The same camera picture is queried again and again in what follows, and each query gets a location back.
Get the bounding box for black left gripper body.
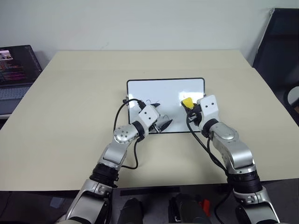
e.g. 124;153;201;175
150;123;164;134

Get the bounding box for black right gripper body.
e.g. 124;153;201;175
186;104;203;126

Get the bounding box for yellow eraser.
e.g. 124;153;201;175
182;97;196;111

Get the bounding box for black-framed whiteboard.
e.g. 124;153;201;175
122;77;206;134

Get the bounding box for dark rounded shape, red part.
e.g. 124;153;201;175
167;193;212;224

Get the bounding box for open laptop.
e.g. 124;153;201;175
0;44;44;117

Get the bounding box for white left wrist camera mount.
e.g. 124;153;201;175
137;105;161;138

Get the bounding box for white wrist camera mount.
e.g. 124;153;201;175
137;105;161;138
196;94;221;128

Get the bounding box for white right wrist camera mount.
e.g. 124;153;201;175
196;94;221;128

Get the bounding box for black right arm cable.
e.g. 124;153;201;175
186;113;228;174

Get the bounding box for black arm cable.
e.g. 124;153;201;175
186;113;228;174
115;98;146;170

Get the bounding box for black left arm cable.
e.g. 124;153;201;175
115;98;146;170

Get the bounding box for black hanging cable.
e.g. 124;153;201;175
214;190;235;224

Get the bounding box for dark panel with silver frame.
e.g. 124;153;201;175
251;7;299;94

